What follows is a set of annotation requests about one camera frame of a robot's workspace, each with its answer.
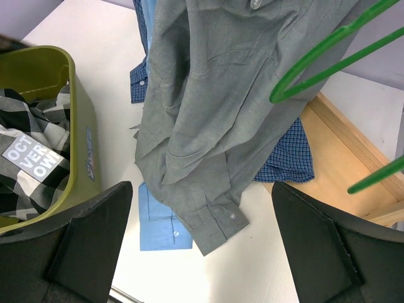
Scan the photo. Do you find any dark blue checkered shirt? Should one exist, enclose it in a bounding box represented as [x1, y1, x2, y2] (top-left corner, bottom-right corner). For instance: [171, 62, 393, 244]
[130, 0, 315, 183]

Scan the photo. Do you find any green hanger of plaid shirt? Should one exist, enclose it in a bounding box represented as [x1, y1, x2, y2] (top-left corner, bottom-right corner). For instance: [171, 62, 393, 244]
[268, 0, 404, 104]

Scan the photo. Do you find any black white checkered shirt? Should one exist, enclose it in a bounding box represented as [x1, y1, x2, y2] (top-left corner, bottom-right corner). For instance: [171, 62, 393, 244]
[1, 85, 70, 221]

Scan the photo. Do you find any light blue shirt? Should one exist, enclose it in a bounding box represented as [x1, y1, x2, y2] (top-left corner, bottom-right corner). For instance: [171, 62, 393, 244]
[130, 1, 193, 251]

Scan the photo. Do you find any wooden clothes rack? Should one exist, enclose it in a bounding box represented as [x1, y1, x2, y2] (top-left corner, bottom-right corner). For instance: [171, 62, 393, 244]
[263, 91, 404, 227]

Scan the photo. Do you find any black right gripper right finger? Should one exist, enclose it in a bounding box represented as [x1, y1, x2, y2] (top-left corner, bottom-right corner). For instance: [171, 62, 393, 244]
[271, 182, 403, 302]

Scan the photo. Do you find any green hanger with metal hook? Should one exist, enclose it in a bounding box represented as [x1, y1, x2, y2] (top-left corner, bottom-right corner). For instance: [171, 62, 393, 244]
[347, 156, 403, 194]

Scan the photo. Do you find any grey shirt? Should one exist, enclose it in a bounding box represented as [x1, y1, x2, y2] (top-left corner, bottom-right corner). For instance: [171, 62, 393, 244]
[135, 1, 372, 255]

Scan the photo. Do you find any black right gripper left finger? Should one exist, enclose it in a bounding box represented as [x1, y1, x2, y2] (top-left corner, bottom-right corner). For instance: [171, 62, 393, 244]
[1, 181, 133, 302]

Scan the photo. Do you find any olive green plastic basket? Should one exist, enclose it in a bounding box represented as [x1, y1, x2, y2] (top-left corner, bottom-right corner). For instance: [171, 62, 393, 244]
[1, 46, 102, 234]

